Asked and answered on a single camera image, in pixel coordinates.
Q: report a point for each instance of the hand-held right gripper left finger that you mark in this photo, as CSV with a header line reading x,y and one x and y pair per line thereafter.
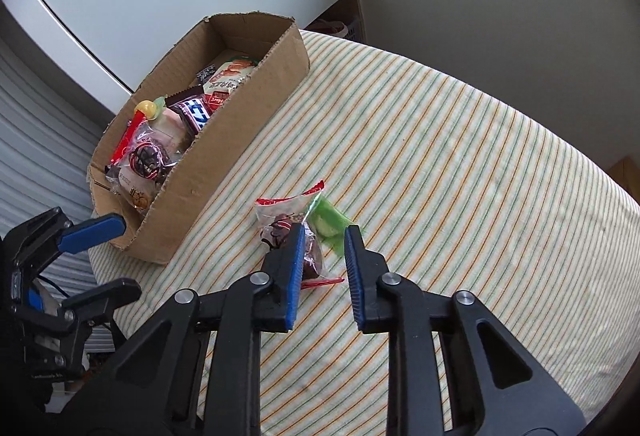
x,y
293,276

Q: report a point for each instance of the wooden furniture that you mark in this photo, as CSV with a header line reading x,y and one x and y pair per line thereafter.
x,y
627,176

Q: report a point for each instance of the large green red snack pouch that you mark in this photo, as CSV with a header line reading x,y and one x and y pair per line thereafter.
x,y
230,81

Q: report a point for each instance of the sandwich bread packet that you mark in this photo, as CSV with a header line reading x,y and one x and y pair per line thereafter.
x,y
170,131

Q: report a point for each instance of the green candy packet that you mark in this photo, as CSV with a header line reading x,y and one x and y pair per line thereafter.
x,y
327,222

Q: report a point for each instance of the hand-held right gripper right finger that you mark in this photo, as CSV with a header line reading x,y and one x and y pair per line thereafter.
x,y
355,276

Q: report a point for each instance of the clear chocolate cake packet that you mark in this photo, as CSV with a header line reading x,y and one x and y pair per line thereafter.
x,y
279,226
147,159

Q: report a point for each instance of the white plastic basket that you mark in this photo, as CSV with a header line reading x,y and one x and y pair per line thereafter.
x,y
352,29

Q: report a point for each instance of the red snack stick packet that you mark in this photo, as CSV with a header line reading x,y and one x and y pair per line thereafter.
x,y
122,144

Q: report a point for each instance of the brown chocolate bar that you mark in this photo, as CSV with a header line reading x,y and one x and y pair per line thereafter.
x,y
195,111

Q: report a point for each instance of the yellow candy packet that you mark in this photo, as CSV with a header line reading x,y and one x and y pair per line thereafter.
x,y
145,107

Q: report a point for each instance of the white ribbed panel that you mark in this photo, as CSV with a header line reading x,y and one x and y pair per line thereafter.
x,y
45,156

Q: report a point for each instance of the cardboard box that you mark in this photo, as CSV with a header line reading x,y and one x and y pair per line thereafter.
x,y
235,156

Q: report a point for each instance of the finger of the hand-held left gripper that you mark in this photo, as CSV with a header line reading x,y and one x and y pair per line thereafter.
x,y
92,231
107,293

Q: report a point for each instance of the black snack packet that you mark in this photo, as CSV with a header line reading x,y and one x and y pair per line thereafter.
x,y
205,74

